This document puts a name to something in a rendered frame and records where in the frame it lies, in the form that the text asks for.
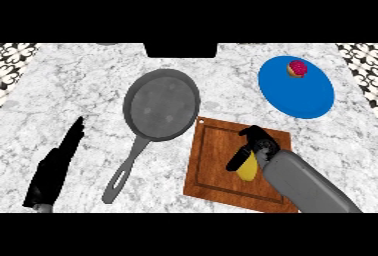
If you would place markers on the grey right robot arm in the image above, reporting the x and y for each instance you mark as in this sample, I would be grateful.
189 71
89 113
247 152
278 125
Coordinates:
304 183

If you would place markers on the black appliance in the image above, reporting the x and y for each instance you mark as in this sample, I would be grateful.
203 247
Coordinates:
180 50

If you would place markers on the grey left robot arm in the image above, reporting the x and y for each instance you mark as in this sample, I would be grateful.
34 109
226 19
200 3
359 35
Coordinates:
43 208

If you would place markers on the yellow lemon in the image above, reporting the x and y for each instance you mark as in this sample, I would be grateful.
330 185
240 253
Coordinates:
248 169

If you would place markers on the grey frying pan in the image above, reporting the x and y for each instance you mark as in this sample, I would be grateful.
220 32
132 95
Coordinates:
160 106

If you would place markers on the brown wooden cutting board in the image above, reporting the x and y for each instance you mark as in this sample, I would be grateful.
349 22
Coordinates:
222 166

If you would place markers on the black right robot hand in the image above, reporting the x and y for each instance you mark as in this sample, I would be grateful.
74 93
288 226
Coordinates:
256 143

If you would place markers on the blue round plate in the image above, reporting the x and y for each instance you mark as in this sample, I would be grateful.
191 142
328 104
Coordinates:
296 88

